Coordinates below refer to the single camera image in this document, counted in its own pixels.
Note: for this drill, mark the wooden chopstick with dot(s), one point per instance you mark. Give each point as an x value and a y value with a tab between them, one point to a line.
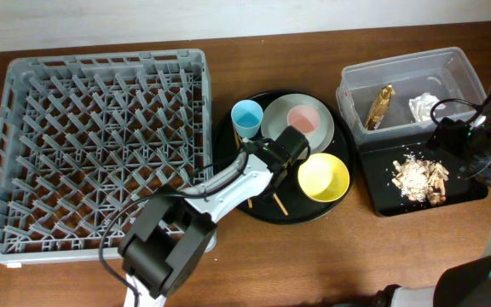
280	204
238	142

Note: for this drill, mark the white tissue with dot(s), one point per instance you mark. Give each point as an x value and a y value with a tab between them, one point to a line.
420	106

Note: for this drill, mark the blue plastic cup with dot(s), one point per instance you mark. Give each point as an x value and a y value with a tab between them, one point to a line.
247	116

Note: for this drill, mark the grey dishwasher rack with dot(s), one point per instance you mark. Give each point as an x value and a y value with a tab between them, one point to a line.
84	137

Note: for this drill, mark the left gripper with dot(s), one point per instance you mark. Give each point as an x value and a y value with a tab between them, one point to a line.
277	181

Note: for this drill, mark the pile of food scraps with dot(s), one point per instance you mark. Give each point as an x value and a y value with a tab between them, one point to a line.
421	180

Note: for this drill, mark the black rectangular bin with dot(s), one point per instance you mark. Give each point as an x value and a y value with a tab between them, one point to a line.
377	161

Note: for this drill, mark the yellow bowl with scraps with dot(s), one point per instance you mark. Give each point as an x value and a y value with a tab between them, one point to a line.
324	178

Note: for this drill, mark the gold coffee sachet wrapper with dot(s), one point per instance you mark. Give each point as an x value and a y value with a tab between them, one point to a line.
379	107

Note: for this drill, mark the clear plastic bin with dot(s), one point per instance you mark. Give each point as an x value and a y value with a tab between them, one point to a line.
443	73

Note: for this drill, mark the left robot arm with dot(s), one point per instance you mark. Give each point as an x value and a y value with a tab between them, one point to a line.
171	234

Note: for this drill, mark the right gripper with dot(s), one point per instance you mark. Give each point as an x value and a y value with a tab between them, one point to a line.
441	139

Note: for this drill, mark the white round plate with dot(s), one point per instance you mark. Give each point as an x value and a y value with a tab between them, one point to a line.
274	120

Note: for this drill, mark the pink plastic cup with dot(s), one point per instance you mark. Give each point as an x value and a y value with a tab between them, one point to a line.
304	118

